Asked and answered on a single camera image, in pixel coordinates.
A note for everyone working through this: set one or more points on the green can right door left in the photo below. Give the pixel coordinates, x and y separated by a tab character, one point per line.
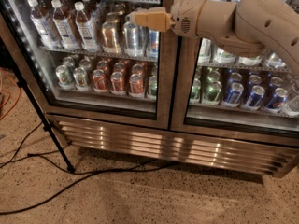
195	91

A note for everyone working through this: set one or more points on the white tall can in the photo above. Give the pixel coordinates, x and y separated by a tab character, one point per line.
205	51
222	56
249	61

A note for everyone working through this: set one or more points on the tea bottle white cap middle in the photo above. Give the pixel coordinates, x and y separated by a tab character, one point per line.
65	25

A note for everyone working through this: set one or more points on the red soda can middle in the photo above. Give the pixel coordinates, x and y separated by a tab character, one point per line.
117	82

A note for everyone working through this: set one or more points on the blue soda can left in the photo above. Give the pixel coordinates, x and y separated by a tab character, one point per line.
233	95

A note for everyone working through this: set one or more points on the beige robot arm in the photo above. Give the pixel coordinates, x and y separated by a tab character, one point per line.
246	28

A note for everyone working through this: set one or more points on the blue soda can right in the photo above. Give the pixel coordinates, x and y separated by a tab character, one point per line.
276	100

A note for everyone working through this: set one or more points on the green white soda can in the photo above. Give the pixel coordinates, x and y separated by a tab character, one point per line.
64	76

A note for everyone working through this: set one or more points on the white tall can left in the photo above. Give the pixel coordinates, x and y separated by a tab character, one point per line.
205	51

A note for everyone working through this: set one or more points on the gold tall can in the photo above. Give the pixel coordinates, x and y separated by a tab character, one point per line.
112	41

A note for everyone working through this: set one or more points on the white tall can middle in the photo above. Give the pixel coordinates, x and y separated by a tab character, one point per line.
222	56

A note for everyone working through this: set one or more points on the tea bottle white cap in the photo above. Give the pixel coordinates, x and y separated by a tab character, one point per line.
65	25
86	27
44	24

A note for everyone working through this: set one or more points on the glass fridge door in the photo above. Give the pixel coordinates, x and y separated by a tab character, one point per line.
38	64
281	128

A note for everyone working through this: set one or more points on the red soda can right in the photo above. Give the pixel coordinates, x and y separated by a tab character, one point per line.
136	85

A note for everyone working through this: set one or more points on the white tall can right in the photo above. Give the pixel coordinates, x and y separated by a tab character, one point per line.
249	61

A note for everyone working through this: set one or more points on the blue soda can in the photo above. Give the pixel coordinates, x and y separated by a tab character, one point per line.
254	98
233	95
276	100

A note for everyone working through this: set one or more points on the stainless steel fridge base grille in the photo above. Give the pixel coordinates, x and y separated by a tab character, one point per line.
222	153

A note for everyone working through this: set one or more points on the tea bottle white cap left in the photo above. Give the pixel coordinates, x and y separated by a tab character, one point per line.
44	24

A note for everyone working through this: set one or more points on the blue soda can middle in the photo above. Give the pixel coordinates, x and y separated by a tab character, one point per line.
254	98

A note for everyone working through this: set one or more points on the black tripod leg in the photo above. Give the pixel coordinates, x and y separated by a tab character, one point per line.
23	84

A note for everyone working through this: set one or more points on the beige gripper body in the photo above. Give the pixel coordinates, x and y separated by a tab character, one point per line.
183	15

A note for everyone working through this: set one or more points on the tea bottle white cap right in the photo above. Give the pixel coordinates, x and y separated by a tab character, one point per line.
86	27

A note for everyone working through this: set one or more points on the pale green soda can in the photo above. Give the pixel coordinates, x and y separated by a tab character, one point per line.
81	78

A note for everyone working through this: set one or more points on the blue silver tall can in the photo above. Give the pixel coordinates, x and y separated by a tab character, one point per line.
153	44

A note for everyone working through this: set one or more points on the green soda can left door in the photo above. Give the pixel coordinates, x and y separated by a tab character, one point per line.
152	87

